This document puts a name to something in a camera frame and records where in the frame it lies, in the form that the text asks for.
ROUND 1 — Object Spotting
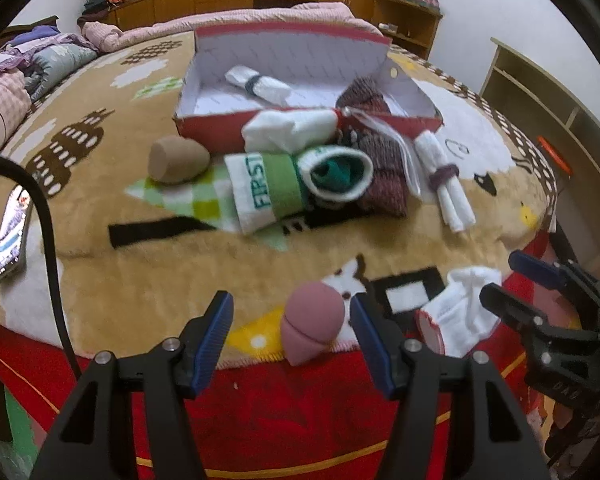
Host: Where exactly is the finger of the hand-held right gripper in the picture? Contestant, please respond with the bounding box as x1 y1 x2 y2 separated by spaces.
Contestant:
508 251 600 313
479 283 600 348

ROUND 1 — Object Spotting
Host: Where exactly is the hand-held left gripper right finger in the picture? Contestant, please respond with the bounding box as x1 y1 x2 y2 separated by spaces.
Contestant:
349 294 553 480

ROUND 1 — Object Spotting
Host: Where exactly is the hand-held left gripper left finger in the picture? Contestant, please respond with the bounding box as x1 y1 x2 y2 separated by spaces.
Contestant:
30 290 235 480

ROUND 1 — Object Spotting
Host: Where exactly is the white sock with red trim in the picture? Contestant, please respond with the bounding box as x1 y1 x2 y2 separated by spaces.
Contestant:
414 267 503 356

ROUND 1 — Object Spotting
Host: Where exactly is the pink makeup sponge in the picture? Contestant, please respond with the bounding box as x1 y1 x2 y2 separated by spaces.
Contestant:
280 282 348 367

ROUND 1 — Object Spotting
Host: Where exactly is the white towel purple band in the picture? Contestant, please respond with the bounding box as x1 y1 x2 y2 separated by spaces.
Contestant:
414 130 476 233

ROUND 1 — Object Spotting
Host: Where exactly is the maroon knit sock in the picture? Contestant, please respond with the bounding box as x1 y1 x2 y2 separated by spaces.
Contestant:
336 77 421 220

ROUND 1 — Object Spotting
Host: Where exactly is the green and white sock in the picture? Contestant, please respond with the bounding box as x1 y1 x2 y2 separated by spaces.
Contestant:
224 145 374 236

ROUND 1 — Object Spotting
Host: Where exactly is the white cloth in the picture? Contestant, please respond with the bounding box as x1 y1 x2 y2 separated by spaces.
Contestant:
241 109 338 153

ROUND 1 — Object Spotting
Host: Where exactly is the white towel dark band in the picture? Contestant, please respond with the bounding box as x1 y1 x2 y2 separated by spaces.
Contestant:
225 65 293 108

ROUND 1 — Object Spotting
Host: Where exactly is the red cardboard shoe box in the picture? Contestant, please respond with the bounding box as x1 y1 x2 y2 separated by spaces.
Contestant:
172 22 445 156

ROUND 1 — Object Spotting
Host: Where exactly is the red bedsheet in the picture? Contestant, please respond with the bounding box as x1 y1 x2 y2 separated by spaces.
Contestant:
0 235 600 480

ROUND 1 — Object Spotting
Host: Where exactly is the tan printed blanket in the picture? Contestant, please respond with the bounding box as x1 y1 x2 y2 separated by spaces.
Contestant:
0 30 561 363

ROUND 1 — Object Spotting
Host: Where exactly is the orange plastic object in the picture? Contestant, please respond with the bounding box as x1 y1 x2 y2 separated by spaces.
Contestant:
536 136 573 176

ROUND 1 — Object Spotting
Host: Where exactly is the light wooden shelf unit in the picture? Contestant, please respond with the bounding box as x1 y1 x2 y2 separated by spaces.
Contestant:
480 37 600 271

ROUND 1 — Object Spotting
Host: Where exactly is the smartphone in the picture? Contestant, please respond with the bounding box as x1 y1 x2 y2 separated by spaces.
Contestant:
0 182 35 286

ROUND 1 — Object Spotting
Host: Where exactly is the pink plaid cartoon pillow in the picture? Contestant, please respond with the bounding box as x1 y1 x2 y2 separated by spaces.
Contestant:
0 67 33 156

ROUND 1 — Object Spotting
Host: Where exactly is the pink checked quilt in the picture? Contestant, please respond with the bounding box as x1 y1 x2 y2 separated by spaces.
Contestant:
77 2 386 53

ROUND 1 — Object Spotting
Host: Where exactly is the grey blue padded quilt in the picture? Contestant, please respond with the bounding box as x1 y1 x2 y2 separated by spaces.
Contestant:
22 42 101 101

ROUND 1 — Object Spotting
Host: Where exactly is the long wooden cabinet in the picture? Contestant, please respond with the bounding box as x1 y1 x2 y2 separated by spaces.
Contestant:
97 0 443 61

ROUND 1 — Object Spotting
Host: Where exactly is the folded quilts pile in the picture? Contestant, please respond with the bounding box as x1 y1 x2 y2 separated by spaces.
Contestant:
0 25 88 88

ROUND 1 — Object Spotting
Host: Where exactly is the black cable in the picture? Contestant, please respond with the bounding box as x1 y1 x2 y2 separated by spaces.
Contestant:
0 155 83 378

